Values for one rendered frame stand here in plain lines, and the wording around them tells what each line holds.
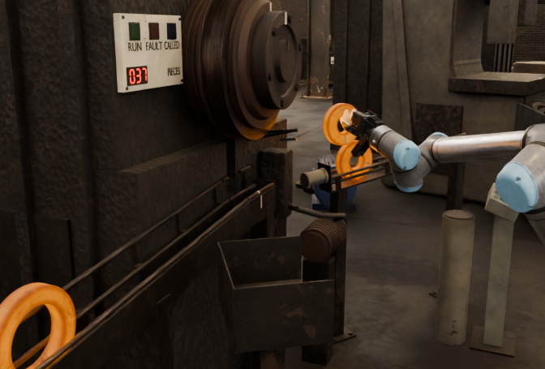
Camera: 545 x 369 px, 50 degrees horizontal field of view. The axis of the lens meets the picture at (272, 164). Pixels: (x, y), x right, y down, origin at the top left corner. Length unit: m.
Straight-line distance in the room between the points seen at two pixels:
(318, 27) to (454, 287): 8.61
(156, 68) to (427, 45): 3.04
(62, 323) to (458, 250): 1.56
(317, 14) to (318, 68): 0.95
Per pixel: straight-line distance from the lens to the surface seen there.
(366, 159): 2.29
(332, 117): 2.16
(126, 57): 1.43
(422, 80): 4.37
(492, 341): 2.51
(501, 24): 3.96
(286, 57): 1.71
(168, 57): 1.57
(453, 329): 2.46
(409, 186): 2.06
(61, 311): 1.17
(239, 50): 1.59
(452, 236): 2.31
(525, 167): 1.56
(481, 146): 1.86
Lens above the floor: 1.20
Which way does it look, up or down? 13 degrees down
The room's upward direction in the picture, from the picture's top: straight up
